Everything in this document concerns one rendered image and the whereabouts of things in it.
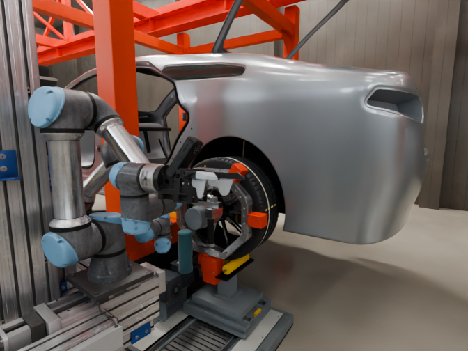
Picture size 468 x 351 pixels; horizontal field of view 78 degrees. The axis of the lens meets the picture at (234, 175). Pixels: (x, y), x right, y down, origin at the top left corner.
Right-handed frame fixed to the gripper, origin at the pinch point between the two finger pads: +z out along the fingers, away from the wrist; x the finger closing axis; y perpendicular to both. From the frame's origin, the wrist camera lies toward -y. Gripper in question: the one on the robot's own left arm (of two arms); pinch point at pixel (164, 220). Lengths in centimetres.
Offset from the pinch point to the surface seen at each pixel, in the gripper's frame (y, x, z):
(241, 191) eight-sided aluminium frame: -17.6, 43.1, -12.5
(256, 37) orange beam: -184, 129, 250
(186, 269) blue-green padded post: 31.8, 12.5, 1.1
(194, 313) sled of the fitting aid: 71, 17, 15
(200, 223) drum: -0.6, 20.3, -11.4
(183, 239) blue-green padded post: 13.1, 10.9, 1.2
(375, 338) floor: 83, 132, -19
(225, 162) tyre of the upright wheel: -32.6, 37.5, 3.7
